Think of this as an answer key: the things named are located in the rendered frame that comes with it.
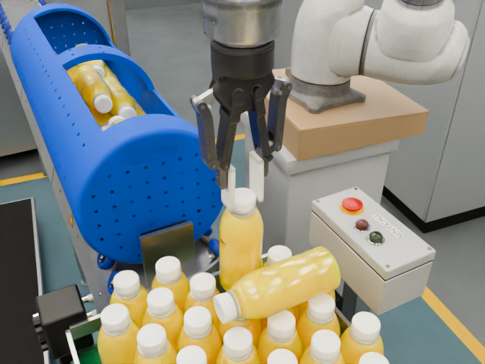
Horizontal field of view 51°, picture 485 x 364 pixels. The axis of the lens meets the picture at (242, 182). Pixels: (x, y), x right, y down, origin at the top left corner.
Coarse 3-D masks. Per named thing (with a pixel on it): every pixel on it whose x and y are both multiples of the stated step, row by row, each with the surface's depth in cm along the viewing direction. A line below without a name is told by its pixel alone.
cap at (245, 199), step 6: (240, 192) 72; (246, 192) 72; (252, 192) 72; (240, 198) 71; (246, 198) 71; (252, 198) 71; (240, 204) 70; (246, 204) 70; (252, 204) 70; (240, 210) 70; (246, 210) 70; (252, 210) 71
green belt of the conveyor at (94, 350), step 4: (96, 344) 89; (84, 348) 88; (88, 348) 88; (92, 348) 88; (96, 348) 88; (80, 352) 87; (84, 352) 87; (88, 352) 87; (92, 352) 87; (96, 352) 87; (80, 356) 86; (84, 356) 86; (88, 356) 86; (92, 356) 86; (96, 356) 86; (80, 360) 86; (84, 360) 86; (88, 360) 86; (92, 360) 86; (96, 360) 86; (100, 360) 86
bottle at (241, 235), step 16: (256, 208) 73; (224, 224) 73; (240, 224) 71; (256, 224) 72; (224, 240) 74; (240, 240) 72; (256, 240) 73; (224, 256) 76; (240, 256) 74; (256, 256) 75; (224, 272) 78; (240, 272) 76; (224, 288) 80
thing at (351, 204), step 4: (344, 200) 88; (348, 200) 88; (352, 200) 88; (356, 200) 88; (360, 200) 88; (344, 204) 87; (348, 204) 87; (352, 204) 87; (356, 204) 87; (360, 204) 87; (348, 208) 86; (352, 208) 86; (356, 208) 86; (360, 208) 86
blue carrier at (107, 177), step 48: (48, 48) 120; (96, 48) 115; (48, 96) 106; (144, 96) 132; (48, 144) 102; (96, 144) 84; (144, 144) 83; (192, 144) 88; (96, 192) 84; (144, 192) 88; (192, 192) 93; (96, 240) 89
